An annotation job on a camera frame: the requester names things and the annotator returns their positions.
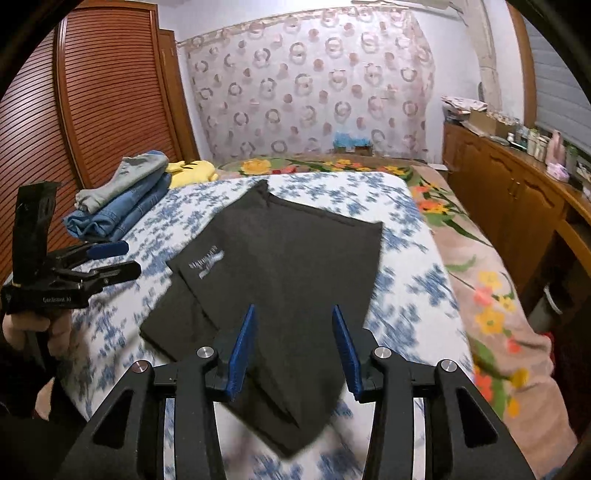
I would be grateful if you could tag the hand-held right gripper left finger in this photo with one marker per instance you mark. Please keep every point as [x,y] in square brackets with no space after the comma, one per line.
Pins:
[242,351]

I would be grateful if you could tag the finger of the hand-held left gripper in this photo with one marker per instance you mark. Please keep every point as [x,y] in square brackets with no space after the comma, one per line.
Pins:
[117,272]
[108,249]

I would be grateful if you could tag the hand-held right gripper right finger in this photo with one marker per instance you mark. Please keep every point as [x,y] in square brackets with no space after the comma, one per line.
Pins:
[346,351]

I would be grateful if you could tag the black pants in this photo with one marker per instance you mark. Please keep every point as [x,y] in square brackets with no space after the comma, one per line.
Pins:
[286,258]

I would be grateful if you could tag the person's left forearm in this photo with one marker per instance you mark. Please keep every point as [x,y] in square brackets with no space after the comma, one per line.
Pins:
[27,424]

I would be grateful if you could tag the person's left hand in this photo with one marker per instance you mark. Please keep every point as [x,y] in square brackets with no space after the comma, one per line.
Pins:
[60,330]

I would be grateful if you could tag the folded blue jeans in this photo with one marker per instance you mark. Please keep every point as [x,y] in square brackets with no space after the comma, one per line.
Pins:
[115,212]

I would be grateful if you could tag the white blue floral bed sheet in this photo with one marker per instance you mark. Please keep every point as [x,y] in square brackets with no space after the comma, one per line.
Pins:
[406,258]

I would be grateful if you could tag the yellow plush toy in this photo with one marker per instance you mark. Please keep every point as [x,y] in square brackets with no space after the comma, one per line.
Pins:
[194,171]

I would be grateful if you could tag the pink flowered blanket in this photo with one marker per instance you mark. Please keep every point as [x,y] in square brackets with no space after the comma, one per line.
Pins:
[489,295]

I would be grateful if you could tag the brown slatted wardrobe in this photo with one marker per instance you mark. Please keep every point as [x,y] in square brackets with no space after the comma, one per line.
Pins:
[101,92]

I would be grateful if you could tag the cardboard box with blue cloth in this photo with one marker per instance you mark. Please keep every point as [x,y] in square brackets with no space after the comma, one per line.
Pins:
[353,142]

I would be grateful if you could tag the wooden cabinet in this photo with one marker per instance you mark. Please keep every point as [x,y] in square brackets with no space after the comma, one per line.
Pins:
[498,194]

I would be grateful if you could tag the patterned folded cloth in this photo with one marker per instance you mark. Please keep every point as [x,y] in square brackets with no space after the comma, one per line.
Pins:
[464,104]

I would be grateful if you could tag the pink tissue box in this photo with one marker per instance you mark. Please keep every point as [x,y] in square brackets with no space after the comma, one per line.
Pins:
[557,170]

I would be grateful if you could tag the row of small bottles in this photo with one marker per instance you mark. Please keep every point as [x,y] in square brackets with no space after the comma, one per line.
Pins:
[531,141]

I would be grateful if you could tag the pink bottle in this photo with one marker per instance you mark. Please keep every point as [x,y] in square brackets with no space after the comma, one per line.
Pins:
[556,145]

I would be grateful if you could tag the grey window blind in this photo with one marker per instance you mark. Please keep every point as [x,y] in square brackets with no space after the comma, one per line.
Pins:
[558,78]

